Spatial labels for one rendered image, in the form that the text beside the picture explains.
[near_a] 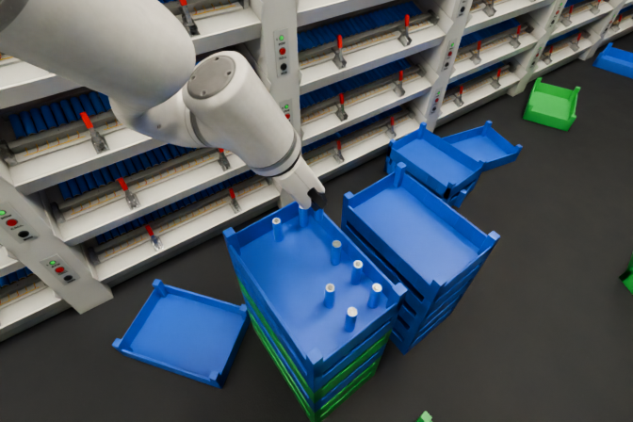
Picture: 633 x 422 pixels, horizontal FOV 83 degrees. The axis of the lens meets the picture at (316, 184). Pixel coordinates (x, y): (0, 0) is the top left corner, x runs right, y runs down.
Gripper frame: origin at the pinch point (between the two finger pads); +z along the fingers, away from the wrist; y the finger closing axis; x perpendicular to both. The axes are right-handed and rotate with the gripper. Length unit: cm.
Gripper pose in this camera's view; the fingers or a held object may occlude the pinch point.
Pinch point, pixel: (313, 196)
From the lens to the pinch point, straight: 64.7
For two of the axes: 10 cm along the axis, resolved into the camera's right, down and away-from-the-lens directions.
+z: 3.4, 4.4, 8.3
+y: 5.9, 5.8, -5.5
